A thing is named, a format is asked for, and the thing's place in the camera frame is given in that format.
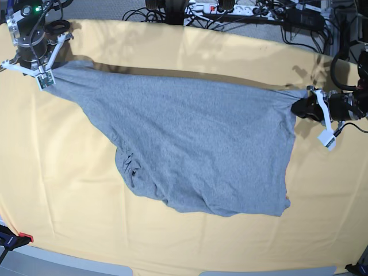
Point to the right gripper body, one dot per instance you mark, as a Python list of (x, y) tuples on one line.
[(35, 53)]

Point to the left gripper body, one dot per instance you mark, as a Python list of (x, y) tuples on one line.
[(350, 106)]

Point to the grey t-shirt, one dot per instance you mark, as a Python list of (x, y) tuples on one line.
[(197, 145)]

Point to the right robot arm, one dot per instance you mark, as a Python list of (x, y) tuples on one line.
[(38, 30)]

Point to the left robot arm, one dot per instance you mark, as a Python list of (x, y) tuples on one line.
[(348, 68)]

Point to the black power adapter box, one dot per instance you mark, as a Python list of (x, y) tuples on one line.
[(304, 19)]

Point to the white power strip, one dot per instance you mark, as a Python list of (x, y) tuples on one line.
[(213, 11)]

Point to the yellow table cloth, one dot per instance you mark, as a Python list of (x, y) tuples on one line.
[(59, 181)]

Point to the black clamp right corner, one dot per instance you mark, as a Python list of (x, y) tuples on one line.
[(357, 269)]

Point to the red black clamp left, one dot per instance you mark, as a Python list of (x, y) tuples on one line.
[(10, 241)]

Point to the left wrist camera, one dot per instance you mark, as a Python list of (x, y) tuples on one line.
[(328, 139)]

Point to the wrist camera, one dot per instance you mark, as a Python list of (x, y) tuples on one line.
[(45, 80), (328, 139)]

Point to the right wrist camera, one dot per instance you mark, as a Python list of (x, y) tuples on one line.
[(45, 80)]

